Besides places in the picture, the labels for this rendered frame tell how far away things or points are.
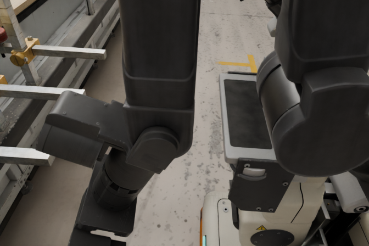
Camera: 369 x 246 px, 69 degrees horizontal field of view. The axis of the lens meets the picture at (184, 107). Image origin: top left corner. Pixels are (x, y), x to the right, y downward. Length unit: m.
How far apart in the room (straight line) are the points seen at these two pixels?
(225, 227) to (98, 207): 0.93
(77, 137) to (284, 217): 0.50
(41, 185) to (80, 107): 1.54
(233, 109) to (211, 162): 1.24
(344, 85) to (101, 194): 0.27
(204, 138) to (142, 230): 0.74
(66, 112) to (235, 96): 0.39
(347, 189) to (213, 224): 0.92
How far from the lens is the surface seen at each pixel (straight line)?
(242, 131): 0.50
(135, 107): 0.22
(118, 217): 0.37
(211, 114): 2.08
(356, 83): 0.20
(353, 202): 0.36
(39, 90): 0.97
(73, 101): 0.28
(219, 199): 1.30
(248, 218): 0.68
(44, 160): 0.76
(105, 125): 0.27
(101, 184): 0.34
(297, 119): 0.21
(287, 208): 0.64
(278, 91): 0.24
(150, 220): 1.55
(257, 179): 0.49
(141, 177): 0.30
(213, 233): 1.23
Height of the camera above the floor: 1.39
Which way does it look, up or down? 41 degrees down
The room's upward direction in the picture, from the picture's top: 4 degrees clockwise
